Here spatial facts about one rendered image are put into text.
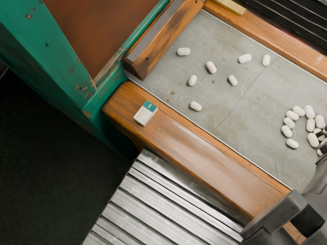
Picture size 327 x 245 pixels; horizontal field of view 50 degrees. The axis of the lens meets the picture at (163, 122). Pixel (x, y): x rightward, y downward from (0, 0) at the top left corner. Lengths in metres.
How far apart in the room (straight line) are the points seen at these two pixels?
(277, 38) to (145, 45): 0.37
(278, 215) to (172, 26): 0.56
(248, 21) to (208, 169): 0.44
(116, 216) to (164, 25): 0.52
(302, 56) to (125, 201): 0.62
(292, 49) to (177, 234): 0.58
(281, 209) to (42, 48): 0.47
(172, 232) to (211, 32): 0.57
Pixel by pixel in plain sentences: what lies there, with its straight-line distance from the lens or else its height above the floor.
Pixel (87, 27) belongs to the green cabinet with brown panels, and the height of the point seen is 1.04.
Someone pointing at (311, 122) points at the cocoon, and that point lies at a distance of 0.97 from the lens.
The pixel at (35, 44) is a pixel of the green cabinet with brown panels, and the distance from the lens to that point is 0.62.
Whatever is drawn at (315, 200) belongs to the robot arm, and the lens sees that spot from 0.62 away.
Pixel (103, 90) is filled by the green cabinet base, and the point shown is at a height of 0.82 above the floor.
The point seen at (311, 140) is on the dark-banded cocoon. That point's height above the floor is 0.76.
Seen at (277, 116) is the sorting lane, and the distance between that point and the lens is 0.97.
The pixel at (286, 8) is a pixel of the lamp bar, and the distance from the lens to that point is 0.69.
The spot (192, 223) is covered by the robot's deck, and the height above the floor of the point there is 0.67.
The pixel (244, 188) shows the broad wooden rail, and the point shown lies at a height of 0.76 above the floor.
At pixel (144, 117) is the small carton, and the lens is 0.90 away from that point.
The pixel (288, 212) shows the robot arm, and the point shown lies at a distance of 0.59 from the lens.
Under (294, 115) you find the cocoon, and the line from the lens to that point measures 0.96.
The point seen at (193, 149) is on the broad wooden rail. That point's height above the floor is 0.76.
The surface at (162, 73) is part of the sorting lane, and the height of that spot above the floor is 0.74.
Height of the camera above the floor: 1.64
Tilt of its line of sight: 73 degrees down
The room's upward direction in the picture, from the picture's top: 12 degrees counter-clockwise
